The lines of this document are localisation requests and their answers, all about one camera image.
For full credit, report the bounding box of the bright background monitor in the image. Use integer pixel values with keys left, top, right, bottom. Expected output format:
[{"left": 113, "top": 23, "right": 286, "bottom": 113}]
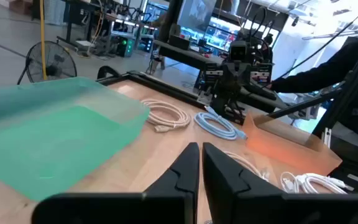
[{"left": 204, "top": 17, "right": 242, "bottom": 53}]

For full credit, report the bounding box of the person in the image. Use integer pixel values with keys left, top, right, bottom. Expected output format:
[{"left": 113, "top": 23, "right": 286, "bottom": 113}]
[{"left": 264, "top": 32, "right": 358, "bottom": 94}]

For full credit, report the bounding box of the beige HDMI cable coil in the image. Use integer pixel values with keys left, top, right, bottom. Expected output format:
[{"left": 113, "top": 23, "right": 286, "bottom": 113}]
[
  {"left": 140, "top": 98, "right": 191, "bottom": 134},
  {"left": 224, "top": 151, "right": 270, "bottom": 182}
]

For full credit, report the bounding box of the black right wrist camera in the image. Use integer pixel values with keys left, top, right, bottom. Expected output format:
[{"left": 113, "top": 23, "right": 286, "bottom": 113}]
[{"left": 229, "top": 40, "right": 249, "bottom": 62}]

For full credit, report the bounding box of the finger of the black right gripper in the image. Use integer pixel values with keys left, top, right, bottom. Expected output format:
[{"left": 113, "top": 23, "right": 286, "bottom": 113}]
[
  {"left": 224, "top": 65, "right": 238, "bottom": 93},
  {"left": 237, "top": 65, "right": 251, "bottom": 93}
]

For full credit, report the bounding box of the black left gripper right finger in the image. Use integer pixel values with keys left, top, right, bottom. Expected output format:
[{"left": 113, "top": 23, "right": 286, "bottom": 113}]
[{"left": 202, "top": 142, "right": 358, "bottom": 224}]

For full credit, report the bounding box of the orange translucent plastic bin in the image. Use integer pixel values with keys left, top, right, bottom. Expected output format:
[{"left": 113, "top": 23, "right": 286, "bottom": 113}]
[{"left": 242, "top": 111, "right": 343, "bottom": 177}]

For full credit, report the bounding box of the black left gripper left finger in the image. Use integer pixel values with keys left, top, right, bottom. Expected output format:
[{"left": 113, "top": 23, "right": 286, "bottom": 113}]
[{"left": 31, "top": 142, "right": 200, "bottom": 224}]

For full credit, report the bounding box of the grey desk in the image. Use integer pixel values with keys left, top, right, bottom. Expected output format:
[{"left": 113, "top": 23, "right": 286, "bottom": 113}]
[{"left": 152, "top": 39, "right": 226, "bottom": 72}]

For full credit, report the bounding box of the green translucent plastic bin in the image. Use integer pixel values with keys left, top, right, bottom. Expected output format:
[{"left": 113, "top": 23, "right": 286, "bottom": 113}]
[{"left": 0, "top": 77, "right": 151, "bottom": 202}]

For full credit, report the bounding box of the black floor fan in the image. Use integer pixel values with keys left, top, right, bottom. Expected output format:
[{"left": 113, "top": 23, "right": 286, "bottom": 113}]
[{"left": 16, "top": 40, "right": 78, "bottom": 85}]

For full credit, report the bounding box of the small black computer box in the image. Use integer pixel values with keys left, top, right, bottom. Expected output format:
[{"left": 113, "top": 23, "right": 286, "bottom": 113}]
[{"left": 168, "top": 33, "right": 191, "bottom": 51}]

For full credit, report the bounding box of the computer tower with green light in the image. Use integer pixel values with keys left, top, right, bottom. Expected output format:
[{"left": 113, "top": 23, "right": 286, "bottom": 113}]
[{"left": 116, "top": 35, "right": 135, "bottom": 58}]

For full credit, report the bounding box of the yellow hanging cable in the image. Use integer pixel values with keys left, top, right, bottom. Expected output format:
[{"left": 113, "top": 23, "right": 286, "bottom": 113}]
[{"left": 39, "top": 0, "right": 48, "bottom": 81}]

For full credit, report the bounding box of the white HDMI cable coil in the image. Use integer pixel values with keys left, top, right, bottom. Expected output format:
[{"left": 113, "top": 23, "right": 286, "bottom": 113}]
[{"left": 295, "top": 172, "right": 356, "bottom": 195}]

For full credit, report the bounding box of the light blue HDMI cable coil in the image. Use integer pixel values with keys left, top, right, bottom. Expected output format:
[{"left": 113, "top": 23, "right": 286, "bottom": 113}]
[{"left": 193, "top": 105, "right": 248, "bottom": 141}]

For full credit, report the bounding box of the computer monitor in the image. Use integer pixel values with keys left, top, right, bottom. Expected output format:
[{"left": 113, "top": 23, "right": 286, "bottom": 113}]
[{"left": 177, "top": 0, "right": 218, "bottom": 32}]

